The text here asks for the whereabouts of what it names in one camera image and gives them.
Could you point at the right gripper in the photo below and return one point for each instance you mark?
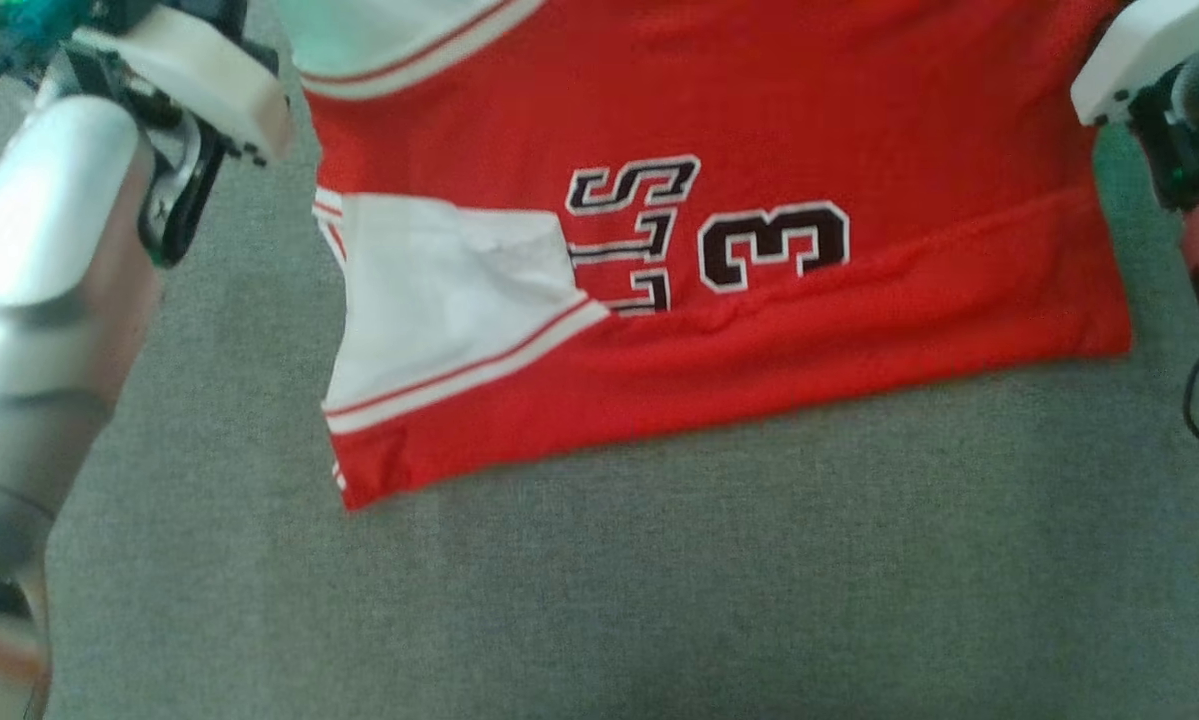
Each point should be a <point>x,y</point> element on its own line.
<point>1139,50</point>

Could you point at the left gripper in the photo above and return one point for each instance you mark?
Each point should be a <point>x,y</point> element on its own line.
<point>189,70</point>

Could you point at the large grey sofa seat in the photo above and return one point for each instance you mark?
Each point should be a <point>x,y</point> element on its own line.
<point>659,600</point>

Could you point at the red jersey white sleeves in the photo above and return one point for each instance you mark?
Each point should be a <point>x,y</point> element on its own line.
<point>759,380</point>

